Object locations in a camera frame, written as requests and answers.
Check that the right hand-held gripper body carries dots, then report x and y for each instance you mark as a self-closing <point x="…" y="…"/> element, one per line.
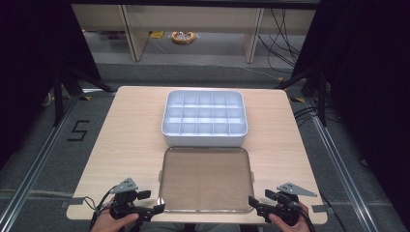
<point x="288" y="208"/>

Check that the pale wooden desk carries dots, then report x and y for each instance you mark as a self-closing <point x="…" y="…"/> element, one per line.
<point x="193" y="19"/>

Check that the black curtain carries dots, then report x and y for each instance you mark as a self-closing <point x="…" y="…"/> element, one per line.
<point x="29" y="64"/>
<point x="370" y="80"/>

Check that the white compartment organizer box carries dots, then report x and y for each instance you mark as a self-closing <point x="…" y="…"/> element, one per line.
<point x="204" y="140"/>

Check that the person's right hand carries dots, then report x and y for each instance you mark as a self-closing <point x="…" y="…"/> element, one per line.
<point x="299" y="227"/>

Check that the aluminium floor rail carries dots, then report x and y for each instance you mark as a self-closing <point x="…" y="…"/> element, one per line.
<point x="341" y="164"/>
<point x="35" y="167"/>

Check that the metal tray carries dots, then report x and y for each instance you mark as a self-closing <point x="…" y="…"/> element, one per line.
<point x="206" y="180"/>

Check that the yellow flat tag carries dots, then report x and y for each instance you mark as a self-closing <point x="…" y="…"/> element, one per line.
<point x="157" y="34"/>

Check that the grey tape strip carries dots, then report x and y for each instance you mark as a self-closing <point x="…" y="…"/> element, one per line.
<point x="73" y="202"/>
<point x="319" y="208"/>

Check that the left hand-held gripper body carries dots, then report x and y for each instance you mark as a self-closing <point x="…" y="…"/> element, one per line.
<point x="124" y="199"/>

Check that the black metal stand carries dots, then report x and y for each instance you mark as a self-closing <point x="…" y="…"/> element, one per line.
<point x="58" y="103"/>
<point x="322" y="103"/>

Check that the yellow tape roll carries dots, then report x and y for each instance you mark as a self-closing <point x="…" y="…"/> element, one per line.
<point x="175" y="39"/>

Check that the person's left hand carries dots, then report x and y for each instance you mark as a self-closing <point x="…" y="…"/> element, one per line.
<point x="108" y="224"/>

